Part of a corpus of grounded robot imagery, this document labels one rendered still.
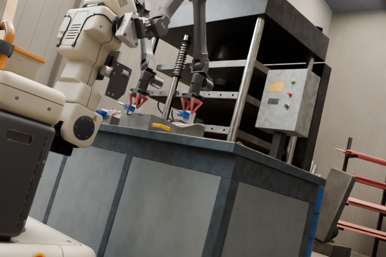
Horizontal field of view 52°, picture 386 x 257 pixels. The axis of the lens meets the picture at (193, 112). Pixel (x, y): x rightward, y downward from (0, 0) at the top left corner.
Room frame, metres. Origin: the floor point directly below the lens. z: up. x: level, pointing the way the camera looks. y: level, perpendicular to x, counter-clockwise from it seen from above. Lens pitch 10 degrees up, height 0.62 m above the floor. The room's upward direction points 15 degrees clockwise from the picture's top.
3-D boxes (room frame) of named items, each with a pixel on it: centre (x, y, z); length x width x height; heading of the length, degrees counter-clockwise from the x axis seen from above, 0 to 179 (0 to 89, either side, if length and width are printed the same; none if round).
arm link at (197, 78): (1.96, 0.02, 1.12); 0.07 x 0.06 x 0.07; 137
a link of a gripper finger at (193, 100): (1.94, 0.01, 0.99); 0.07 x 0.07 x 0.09; 42
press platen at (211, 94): (3.26, -0.20, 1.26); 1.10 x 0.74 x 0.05; 42
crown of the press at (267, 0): (3.22, -0.16, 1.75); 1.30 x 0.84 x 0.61; 42
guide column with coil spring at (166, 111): (3.12, 0.20, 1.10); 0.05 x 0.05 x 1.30
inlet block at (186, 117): (1.92, 0.05, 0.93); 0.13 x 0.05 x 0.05; 132
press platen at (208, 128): (3.26, -0.20, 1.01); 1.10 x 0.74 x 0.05; 42
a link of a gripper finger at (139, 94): (2.07, 0.29, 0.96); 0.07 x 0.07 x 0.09; 42
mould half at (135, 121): (2.19, 0.09, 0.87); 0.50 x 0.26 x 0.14; 132
